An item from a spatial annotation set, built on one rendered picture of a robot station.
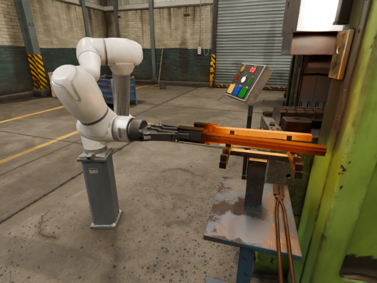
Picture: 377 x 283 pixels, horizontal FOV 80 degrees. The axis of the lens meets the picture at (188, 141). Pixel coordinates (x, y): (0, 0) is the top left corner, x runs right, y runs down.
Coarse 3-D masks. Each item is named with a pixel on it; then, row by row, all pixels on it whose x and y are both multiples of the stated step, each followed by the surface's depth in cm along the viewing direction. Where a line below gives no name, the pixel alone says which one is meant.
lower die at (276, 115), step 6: (276, 108) 129; (282, 108) 122; (288, 108) 122; (276, 114) 128; (282, 114) 118; (288, 114) 117; (294, 114) 117; (300, 114) 116; (306, 114) 116; (312, 114) 115; (318, 114) 115; (276, 120) 127; (312, 126) 118; (318, 126) 117
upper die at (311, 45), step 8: (336, 32) 101; (288, 40) 111; (296, 40) 105; (304, 40) 104; (312, 40) 104; (320, 40) 103; (328, 40) 103; (288, 48) 110; (296, 48) 106; (304, 48) 106; (312, 48) 105; (320, 48) 105; (328, 48) 104
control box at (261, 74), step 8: (248, 64) 177; (240, 72) 183; (248, 72) 172; (256, 72) 162; (264, 72) 158; (232, 80) 189; (240, 80) 178; (248, 80) 167; (256, 80) 159; (264, 80) 160; (248, 88) 164; (256, 88) 161; (232, 96) 179; (248, 96) 161; (256, 96) 163
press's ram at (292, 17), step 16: (288, 0) 115; (304, 0) 95; (320, 0) 94; (336, 0) 93; (288, 16) 113; (304, 16) 97; (320, 16) 96; (288, 32) 112; (304, 32) 102; (320, 32) 102
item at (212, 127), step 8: (208, 128) 94; (216, 128) 92; (224, 128) 92; (232, 128) 92; (240, 128) 92; (256, 136) 89; (264, 136) 88; (272, 136) 87; (280, 136) 86; (296, 136) 85; (304, 136) 84
